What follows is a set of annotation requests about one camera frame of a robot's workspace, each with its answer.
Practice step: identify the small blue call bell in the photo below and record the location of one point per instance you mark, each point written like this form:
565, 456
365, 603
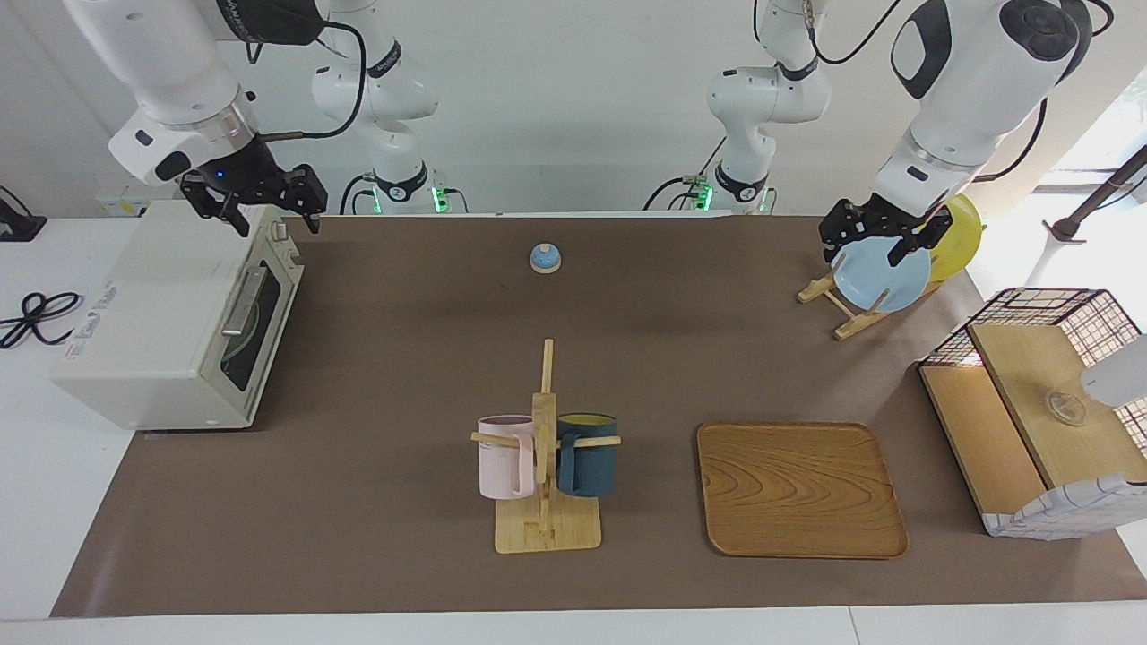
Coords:
545, 259

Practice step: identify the light blue plate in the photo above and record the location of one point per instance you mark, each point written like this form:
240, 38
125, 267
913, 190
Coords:
869, 279

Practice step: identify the blurred white object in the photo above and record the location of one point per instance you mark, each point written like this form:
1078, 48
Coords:
1118, 376

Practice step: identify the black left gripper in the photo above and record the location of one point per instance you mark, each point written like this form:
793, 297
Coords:
883, 222

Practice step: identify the wooden mug rack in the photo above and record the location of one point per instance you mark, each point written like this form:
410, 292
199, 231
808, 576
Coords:
547, 533

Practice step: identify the white toaster oven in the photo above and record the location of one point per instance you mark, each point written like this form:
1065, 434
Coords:
152, 340

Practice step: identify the wooden serving tray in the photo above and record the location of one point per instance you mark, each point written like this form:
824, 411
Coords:
797, 493

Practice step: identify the black stand pole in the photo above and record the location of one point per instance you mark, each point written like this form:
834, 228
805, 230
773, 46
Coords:
1098, 199

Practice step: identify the black clamp mount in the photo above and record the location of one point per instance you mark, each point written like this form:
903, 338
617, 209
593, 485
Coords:
18, 226

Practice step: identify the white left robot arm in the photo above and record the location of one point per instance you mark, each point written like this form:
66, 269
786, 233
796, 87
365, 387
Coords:
968, 98

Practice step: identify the yellow plate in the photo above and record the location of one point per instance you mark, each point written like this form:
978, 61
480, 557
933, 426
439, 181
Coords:
961, 237

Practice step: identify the pink mug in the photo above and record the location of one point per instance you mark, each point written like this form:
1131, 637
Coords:
504, 466

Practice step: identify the wooden plate rack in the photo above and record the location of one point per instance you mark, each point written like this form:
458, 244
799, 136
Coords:
851, 327

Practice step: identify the brown table mat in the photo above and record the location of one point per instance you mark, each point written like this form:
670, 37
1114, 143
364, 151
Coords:
403, 537

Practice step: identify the small clear glass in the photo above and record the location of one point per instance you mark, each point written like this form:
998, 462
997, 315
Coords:
1065, 408

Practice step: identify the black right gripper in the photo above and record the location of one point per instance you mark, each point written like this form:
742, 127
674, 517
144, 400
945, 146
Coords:
242, 175

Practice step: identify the white wall socket box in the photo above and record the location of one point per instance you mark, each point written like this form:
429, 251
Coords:
121, 204

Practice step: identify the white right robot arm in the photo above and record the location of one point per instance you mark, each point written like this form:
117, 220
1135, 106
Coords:
170, 72

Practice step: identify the dark blue mug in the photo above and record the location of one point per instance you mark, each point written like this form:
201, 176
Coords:
591, 466

